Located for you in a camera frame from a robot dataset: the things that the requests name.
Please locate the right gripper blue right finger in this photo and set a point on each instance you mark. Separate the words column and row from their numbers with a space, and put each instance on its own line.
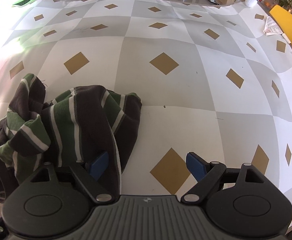
column 208, row 177

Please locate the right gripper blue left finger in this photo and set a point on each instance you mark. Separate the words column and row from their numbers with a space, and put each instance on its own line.
column 88, row 180

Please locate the green brown striped shirt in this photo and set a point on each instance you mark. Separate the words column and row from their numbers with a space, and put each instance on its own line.
column 79, row 125

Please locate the white red paper packet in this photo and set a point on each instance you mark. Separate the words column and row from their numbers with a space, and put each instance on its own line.
column 271, row 27

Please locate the white round device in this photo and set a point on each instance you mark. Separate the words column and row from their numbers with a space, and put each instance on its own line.
column 250, row 3

